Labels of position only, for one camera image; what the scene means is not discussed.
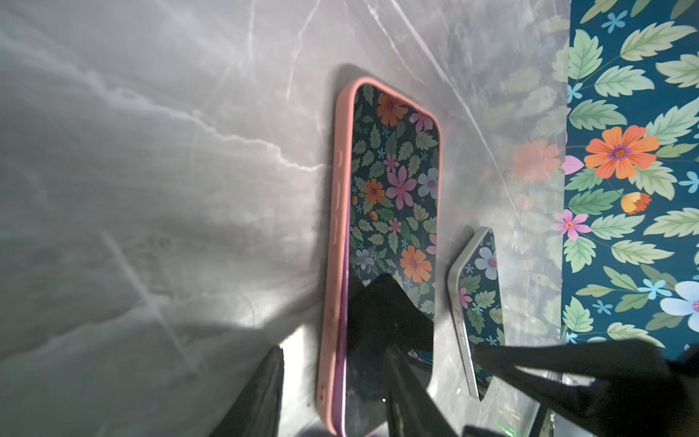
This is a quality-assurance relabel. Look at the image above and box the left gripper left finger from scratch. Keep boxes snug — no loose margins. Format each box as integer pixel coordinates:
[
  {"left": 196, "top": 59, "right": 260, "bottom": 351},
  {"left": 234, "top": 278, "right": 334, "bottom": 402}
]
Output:
[{"left": 209, "top": 346, "right": 284, "bottom": 437}]

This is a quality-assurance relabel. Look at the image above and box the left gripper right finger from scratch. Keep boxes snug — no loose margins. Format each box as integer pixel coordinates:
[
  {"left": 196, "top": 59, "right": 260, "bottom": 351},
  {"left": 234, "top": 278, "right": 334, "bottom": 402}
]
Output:
[{"left": 383, "top": 345, "right": 456, "bottom": 437}]

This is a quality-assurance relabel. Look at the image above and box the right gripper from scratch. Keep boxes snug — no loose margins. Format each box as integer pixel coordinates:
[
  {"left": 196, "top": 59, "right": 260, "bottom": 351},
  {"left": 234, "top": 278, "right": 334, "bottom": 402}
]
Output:
[{"left": 473, "top": 340, "right": 698, "bottom": 436}]

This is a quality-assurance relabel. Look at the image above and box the black phone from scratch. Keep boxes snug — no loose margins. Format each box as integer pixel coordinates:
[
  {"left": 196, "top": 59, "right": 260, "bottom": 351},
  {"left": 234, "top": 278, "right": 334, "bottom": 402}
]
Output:
[
  {"left": 338, "top": 80, "right": 441, "bottom": 436},
  {"left": 447, "top": 227, "right": 505, "bottom": 401}
]

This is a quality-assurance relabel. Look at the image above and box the pink phone case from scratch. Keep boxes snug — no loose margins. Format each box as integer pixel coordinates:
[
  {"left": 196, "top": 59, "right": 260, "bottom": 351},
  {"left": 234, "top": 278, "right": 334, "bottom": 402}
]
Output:
[{"left": 316, "top": 76, "right": 442, "bottom": 436}]

